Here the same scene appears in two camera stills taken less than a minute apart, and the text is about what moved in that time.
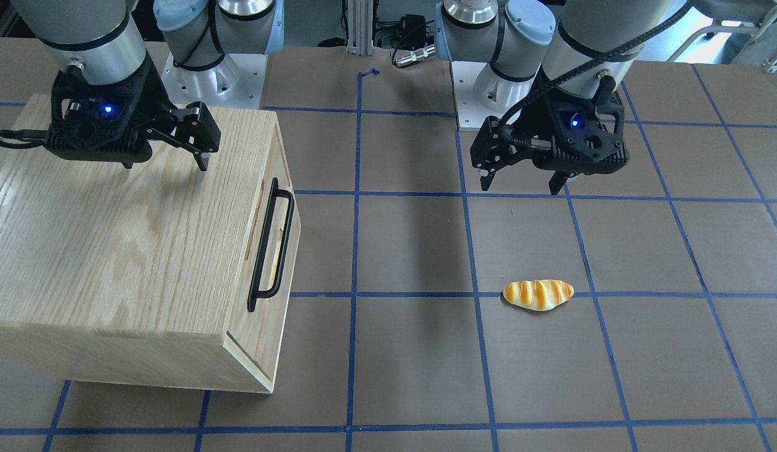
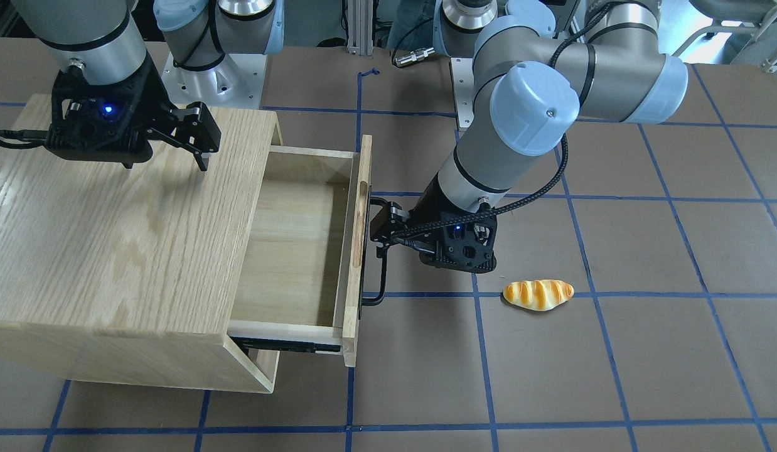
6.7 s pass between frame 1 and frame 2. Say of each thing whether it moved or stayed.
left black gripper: moved
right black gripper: stayed
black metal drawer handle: moved
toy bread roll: stayed
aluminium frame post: stayed
